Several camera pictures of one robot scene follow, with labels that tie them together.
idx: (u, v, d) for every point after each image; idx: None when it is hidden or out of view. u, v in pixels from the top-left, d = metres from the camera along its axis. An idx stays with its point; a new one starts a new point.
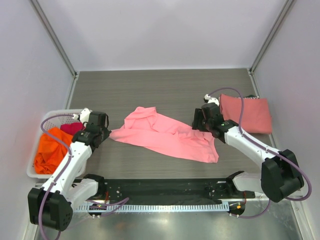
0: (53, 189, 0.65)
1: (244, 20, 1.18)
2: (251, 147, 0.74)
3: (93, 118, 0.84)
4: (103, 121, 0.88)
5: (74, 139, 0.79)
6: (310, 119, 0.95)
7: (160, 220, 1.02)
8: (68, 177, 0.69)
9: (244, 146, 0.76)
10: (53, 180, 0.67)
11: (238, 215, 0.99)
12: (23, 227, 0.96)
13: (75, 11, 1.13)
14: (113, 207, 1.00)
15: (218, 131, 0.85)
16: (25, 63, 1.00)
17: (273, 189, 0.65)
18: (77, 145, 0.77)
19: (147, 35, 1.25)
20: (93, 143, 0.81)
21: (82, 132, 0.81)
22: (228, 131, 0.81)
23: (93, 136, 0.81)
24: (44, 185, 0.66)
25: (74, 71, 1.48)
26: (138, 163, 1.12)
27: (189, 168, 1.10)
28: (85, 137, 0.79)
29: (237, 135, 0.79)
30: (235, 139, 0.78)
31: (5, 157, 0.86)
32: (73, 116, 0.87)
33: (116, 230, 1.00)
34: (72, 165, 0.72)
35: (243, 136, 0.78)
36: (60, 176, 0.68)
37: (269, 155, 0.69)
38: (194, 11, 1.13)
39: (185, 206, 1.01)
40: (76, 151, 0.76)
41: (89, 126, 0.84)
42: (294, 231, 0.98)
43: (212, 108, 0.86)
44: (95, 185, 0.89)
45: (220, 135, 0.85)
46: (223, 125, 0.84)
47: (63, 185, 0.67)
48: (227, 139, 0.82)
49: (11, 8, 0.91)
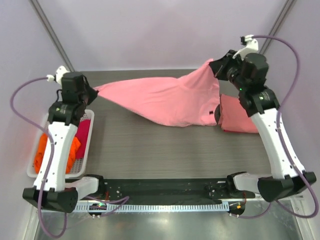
0: (46, 187, 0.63)
1: (243, 20, 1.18)
2: (278, 152, 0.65)
3: (69, 85, 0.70)
4: (80, 85, 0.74)
5: (51, 119, 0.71)
6: None
7: (160, 220, 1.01)
8: (58, 169, 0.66)
9: (269, 142, 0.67)
10: (43, 178, 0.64)
11: (238, 215, 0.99)
12: (23, 227, 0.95)
13: (75, 11, 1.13)
14: (113, 207, 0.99)
15: (250, 101, 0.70)
16: (25, 63, 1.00)
17: (269, 194, 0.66)
18: (56, 128, 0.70)
19: (148, 35, 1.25)
20: (75, 117, 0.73)
21: (57, 107, 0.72)
22: (263, 114, 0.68)
23: (72, 107, 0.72)
24: (36, 184, 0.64)
25: (74, 71, 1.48)
26: (140, 163, 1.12)
27: (190, 168, 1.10)
28: (63, 113, 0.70)
29: (270, 125, 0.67)
30: (266, 129, 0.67)
31: (6, 157, 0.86)
32: (48, 77, 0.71)
33: (116, 230, 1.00)
34: (58, 155, 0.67)
35: (276, 131, 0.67)
36: (49, 170, 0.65)
37: (291, 171, 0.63)
38: (194, 11, 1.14)
39: (185, 206, 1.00)
40: (57, 135, 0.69)
41: (65, 96, 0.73)
42: (294, 231, 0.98)
43: (261, 67, 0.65)
44: (96, 182, 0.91)
45: (250, 107, 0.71)
46: (261, 98, 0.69)
47: (56, 179, 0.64)
48: (254, 115, 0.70)
49: (12, 9, 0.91)
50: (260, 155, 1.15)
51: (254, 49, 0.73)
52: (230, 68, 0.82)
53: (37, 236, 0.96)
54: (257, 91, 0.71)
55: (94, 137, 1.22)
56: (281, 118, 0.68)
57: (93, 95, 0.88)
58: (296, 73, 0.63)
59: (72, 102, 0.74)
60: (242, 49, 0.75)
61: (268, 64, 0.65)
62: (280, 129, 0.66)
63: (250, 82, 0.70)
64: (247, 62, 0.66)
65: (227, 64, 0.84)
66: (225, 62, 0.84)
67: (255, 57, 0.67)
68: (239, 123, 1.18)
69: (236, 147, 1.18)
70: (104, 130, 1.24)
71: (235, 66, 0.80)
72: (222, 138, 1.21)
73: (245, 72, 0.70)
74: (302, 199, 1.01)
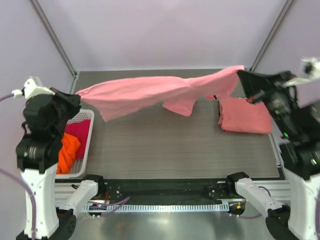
0: (38, 236, 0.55)
1: (243, 20, 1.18)
2: (307, 216, 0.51)
3: (37, 121, 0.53)
4: (47, 115, 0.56)
5: (20, 165, 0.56)
6: None
7: (160, 220, 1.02)
8: (47, 216, 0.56)
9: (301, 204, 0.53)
10: (32, 229, 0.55)
11: (238, 215, 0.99)
12: None
13: (74, 11, 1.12)
14: (113, 207, 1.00)
15: (296, 157, 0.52)
16: (25, 64, 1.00)
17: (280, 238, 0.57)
18: (31, 175, 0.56)
19: (148, 36, 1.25)
20: (48, 158, 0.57)
21: (25, 150, 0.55)
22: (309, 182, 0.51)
23: (42, 150, 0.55)
24: (26, 233, 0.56)
25: (74, 71, 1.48)
26: (139, 163, 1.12)
27: (189, 168, 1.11)
28: (32, 156, 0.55)
29: (311, 194, 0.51)
30: (304, 194, 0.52)
31: (6, 158, 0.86)
32: (14, 93, 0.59)
33: (117, 230, 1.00)
34: (41, 205, 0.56)
35: (315, 199, 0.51)
36: (36, 219, 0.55)
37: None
38: (194, 11, 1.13)
39: (186, 206, 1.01)
40: (33, 184, 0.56)
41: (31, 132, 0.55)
42: None
43: None
44: (95, 186, 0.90)
45: (297, 165, 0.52)
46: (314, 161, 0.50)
47: (47, 226, 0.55)
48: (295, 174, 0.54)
49: (12, 10, 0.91)
50: (260, 155, 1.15)
51: (315, 77, 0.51)
52: (276, 99, 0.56)
53: None
54: (306, 144, 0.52)
55: (94, 137, 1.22)
56: None
57: (73, 111, 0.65)
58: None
59: (42, 138, 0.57)
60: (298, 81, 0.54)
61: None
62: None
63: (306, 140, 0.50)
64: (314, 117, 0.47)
65: (272, 93, 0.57)
66: (267, 88, 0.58)
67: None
68: (239, 124, 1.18)
69: (236, 147, 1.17)
70: (104, 131, 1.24)
71: (285, 98, 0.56)
72: (223, 138, 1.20)
73: (305, 120, 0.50)
74: None
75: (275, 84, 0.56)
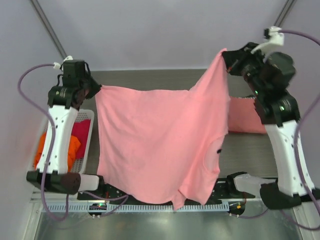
0: (49, 170, 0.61)
1: (243, 20, 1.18)
2: (290, 169, 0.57)
3: (68, 68, 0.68)
4: (81, 71, 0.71)
5: (51, 102, 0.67)
6: None
7: (160, 220, 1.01)
8: (60, 151, 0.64)
9: (282, 156, 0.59)
10: (46, 161, 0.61)
11: (238, 215, 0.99)
12: (23, 227, 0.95)
13: (75, 11, 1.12)
14: (113, 207, 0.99)
15: (267, 108, 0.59)
16: (26, 63, 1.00)
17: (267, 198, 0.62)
18: (57, 111, 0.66)
19: (148, 35, 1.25)
20: (75, 100, 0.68)
21: (57, 91, 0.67)
22: (282, 128, 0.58)
23: (71, 92, 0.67)
24: (39, 167, 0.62)
25: None
26: None
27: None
28: (62, 97, 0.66)
29: (286, 139, 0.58)
30: (281, 142, 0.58)
31: (6, 157, 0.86)
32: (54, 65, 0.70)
33: (117, 230, 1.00)
34: (59, 139, 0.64)
35: (290, 145, 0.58)
36: (52, 152, 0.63)
37: (300, 190, 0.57)
38: (194, 11, 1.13)
39: (185, 206, 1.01)
40: (58, 118, 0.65)
41: (65, 81, 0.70)
42: (294, 231, 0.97)
43: (286, 75, 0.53)
44: (96, 180, 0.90)
45: (267, 115, 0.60)
46: (282, 108, 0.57)
47: (58, 162, 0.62)
48: (270, 125, 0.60)
49: (11, 9, 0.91)
50: (260, 155, 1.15)
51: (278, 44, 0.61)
52: (247, 65, 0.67)
53: None
54: (278, 95, 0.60)
55: (94, 137, 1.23)
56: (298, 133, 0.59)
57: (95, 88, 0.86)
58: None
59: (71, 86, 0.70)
60: (265, 44, 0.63)
61: (293, 60, 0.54)
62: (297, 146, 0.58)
63: (271, 87, 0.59)
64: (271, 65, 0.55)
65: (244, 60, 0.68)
66: (240, 57, 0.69)
67: (280, 58, 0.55)
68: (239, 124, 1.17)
69: (236, 147, 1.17)
70: None
71: (253, 64, 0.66)
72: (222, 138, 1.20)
73: (267, 74, 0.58)
74: None
75: (244, 50, 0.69)
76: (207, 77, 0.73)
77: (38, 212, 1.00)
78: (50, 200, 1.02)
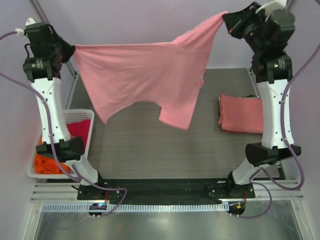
0: (56, 140, 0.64)
1: None
2: (274, 123, 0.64)
3: (35, 36, 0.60)
4: (50, 35, 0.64)
5: (30, 75, 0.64)
6: (309, 119, 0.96)
7: (160, 220, 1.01)
8: (61, 122, 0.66)
9: (268, 112, 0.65)
10: (49, 132, 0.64)
11: (238, 215, 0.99)
12: (23, 227, 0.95)
13: (74, 10, 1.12)
14: (112, 207, 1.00)
15: (262, 65, 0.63)
16: None
17: (253, 157, 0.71)
18: (40, 83, 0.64)
19: (148, 35, 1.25)
20: (54, 69, 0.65)
21: (33, 62, 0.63)
22: (272, 84, 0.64)
23: (48, 61, 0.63)
24: (45, 140, 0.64)
25: (74, 71, 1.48)
26: (138, 163, 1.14)
27: (186, 169, 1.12)
28: (39, 67, 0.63)
29: (275, 96, 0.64)
30: (270, 98, 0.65)
31: (6, 157, 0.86)
32: (19, 33, 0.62)
33: (117, 230, 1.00)
34: (54, 110, 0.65)
35: (278, 101, 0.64)
36: (52, 124, 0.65)
37: (280, 144, 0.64)
38: (194, 11, 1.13)
39: (186, 206, 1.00)
40: (45, 91, 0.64)
41: (35, 50, 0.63)
42: (294, 231, 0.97)
43: (284, 31, 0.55)
44: (96, 172, 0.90)
45: (261, 72, 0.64)
46: (276, 66, 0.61)
47: (62, 131, 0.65)
48: (264, 82, 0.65)
49: (11, 9, 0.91)
50: None
51: (281, 6, 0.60)
52: (249, 25, 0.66)
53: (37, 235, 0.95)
54: (275, 54, 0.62)
55: (94, 137, 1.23)
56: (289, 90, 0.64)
57: (70, 51, 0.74)
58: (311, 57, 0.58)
59: (45, 54, 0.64)
60: (268, 4, 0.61)
61: (294, 16, 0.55)
62: (284, 103, 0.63)
63: (269, 45, 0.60)
64: (271, 21, 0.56)
65: (246, 20, 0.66)
66: (244, 17, 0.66)
67: (282, 15, 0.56)
68: (238, 124, 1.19)
69: (236, 147, 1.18)
70: (104, 131, 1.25)
71: (256, 23, 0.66)
72: (222, 138, 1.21)
73: (266, 32, 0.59)
74: (302, 199, 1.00)
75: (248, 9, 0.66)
76: (194, 34, 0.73)
77: (38, 212, 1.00)
78: (50, 200, 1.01)
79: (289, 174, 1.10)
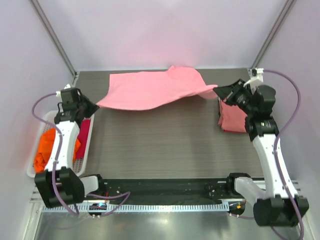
0: (58, 167, 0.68)
1: (244, 21, 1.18)
2: (272, 172, 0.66)
3: (68, 96, 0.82)
4: (77, 96, 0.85)
5: (57, 120, 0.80)
6: (308, 120, 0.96)
7: (160, 220, 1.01)
8: (67, 153, 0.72)
9: (266, 164, 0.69)
10: (55, 159, 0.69)
11: (238, 215, 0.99)
12: (23, 227, 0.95)
13: (75, 11, 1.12)
14: (112, 207, 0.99)
15: (252, 126, 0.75)
16: (25, 64, 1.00)
17: (260, 216, 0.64)
18: (64, 124, 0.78)
19: (148, 35, 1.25)
20: (77, 120, 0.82)
21: (62, 113, 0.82)
22: (262, 137, 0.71)
23: (74, 113, 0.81)
24: (47, 168, 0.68)
25: (74, 71, 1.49)
26: (137, 163, 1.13)
27: (183, 168, 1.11)
28: (67, 116, 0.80)
29: (267, 147, 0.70)
30: (263, 149, 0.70)
31: (5, 157, 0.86)
32: (56, 93, 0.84)
33: (117, 230, 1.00)
34: (65, 143, 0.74)
35: (272, 153, 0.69)
36: (60, 153, 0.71)
37: (283, 192, 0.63)
38: (194, 11, 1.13)
39: (185, 206, 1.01)
40: (64, 129, 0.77)
41: (65, 106, 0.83)
42: (294, 230, 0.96)
43: (267, 101, 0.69)
44: (95, 180, 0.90)
45: (252, 132, 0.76)
46: (263, 125, 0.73)
47: (66, 160, 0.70)
48: (255, 139, 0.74)
49: (12, 9, 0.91)
50: None
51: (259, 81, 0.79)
52: (240, 96, 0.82)
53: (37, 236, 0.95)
54: (263, 117, 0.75)
55: (94, 137, 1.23)
56: (278, 143, 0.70)
57: (92, 108, 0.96)
58: (296, 109, 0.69)
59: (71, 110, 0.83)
60: (252, 80, 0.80)
61: (274, 92, 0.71)
62: (277, 153, 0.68)
63: (256, 110, 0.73)
64: (257, 93, 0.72)
65: (236, 93, 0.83)
66: (234, 90, 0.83)
67: (264, 89, 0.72)
68: (239, 124, 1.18)
69: (236, 147, 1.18)
70: (104, 131, 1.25)
71: (245, 94, 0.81)
72: (222, 138, 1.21)
73: (255, 101, 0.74)
74: None
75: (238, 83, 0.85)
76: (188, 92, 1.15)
77: (38, 212, 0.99)
78: None
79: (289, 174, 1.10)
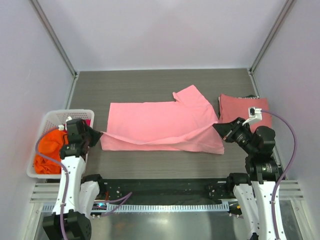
0: (66, 210, 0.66)
1: (243, 20, 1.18)
2: (266, 222, 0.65)
3: (72, 128, 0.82)
4: (81, 128, 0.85)
5: (62, 155, 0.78)
6: (310, 120, 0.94)
7: (160, 220, 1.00)
8: (74, 193, 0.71)
9: (261, 211, 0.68)
10: (62, 202, 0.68)
11: (238, 215, 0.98)
12: (23, 227, 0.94)
13: (75, 11, 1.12)
14: (113, 207, 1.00)
15: (253, 167, 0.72)
16: (25, 64, 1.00)
17: None
18: (69, 159, 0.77)
19: (148, 35, 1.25)
20: (82, 152, 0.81)
21: (68, 145, 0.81)
22: (262, 185, 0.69)
23: (79, 145, 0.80)
24: (55, 210, 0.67)
25: (74, 71, 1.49)
26: (136, 163, 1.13)
27: (183, 168, 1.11)
28: (72, 149, 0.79)
29: (266, 195, 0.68)
30: (261, 197, 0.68)
31: (5, 156, 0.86)
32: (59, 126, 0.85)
33: (116, 230, 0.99)
34: (73, 183, 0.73)
35: (269, 202, 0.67)
36: (67, 195, 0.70)
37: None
38: (194, 11, 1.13)
39: (185, 206, 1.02)
40: (70, 166, 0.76)
41: (70, 138, 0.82)
42: (294, 231, 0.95)
43: (267, 142, 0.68)
44: (95, 186, 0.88)
45: (252, 173, 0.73)
46: (264, 169, 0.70)
47: (74, 202, 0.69)
48: (255, 182, 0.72)
49: (11, 8, 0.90)
50: None
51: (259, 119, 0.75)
52: (239, 134, 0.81)
53: (37, 236, 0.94)
54: (264, 160, 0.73)
55: None
56: (277, 192, 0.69)
57: (96, 137, 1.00)
58: (294, 153, 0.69)
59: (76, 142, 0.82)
60: (250, 119, 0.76)
61: (274, 133, 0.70)
62: (274, 203, 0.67)
63: (257, 151, 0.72)
64: (257, 134, 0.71)
65: (237, 131, 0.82)
66: (234, 128, 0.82)
67: (264, 131, 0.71)
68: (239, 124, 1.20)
69: (236, 147, 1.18)
70: (104, 131, 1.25)
71: (244, 133, 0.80)
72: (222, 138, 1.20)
73: (255, 141, 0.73)
74: (302, 199, 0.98)
75: (236, 123, 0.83)
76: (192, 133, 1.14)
77: (38, 213, 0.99)
78: (50, 200, 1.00)
79: (289, 174, 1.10)
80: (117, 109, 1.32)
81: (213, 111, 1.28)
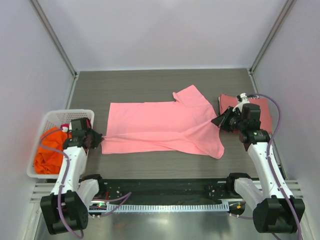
0: (64, 191, 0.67)
1: (243, 20, 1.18)
2: (267, 175, 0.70)
3: (76, 123, 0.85)
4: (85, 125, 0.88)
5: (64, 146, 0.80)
6: (310, 120, 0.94)
7: (160, 220, 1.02)
8: (73, 177, 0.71)
9: (260, 167, 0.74)
10: (61, 183, 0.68)
11: (238, 215, 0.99)
12: (23, 227, 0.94)
13: (74, 11, 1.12)
14: (113, 207, 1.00)
15: (246, 136, 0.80)
16: (25, 63, 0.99)
17: (259, 220, 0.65)
18: (71, 149, 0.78)
19: (147, 35, 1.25)
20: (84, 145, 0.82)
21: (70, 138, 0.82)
22: (256, 145, 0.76)
23: (82, 139, 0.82)
24: (53, 191, 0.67)
25: (74, 71, 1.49)
26: (135, 164, 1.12)
27: (183, 168, 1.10)
28: (74, 141, 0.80)
29: (261, 153, 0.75)
30: (257, 155, 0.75)
31: (5, 156, 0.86)
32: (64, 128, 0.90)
33: (117, 230, 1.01)
34: (72, 168, 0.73)
35: (265, 158, 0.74)
36: (66, 177, 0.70)
37: (278, 193, 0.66)
38: (194, 11, 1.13)
39: (185, 206, 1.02)
40: (72, 154, 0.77)
41: (73, 132, 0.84)
42: None
43: (253, 111, 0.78)
44: (96, 184, 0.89)
45: (246, 141, 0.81)
46: (255, 134, 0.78)
47: (72, 184, 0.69)
48: (250, 148, 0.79)
49: (11, 8, 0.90)
50: None
51: None
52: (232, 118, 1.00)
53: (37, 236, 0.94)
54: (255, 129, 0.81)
55: None
56: (271, 150, 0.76)
57: (98, 138, 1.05)
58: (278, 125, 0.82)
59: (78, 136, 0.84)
60: (238, 104, 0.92)
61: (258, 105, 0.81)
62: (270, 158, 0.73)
63: (246, 122, 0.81)
64: (244, 106, 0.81)
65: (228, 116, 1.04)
66: (226, 115, 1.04)
67: (250, 104, 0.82)
68: None
69: (236, 147, 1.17)
70: (104, 131, 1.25)
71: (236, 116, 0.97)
72: (222, 138, 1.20)
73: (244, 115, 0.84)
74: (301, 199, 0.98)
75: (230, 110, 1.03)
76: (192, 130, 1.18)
77: (38, 212, 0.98)
78: None
79: (289, 174, 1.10)
80: (116, 109, 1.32)
81: (213, 111, 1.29)
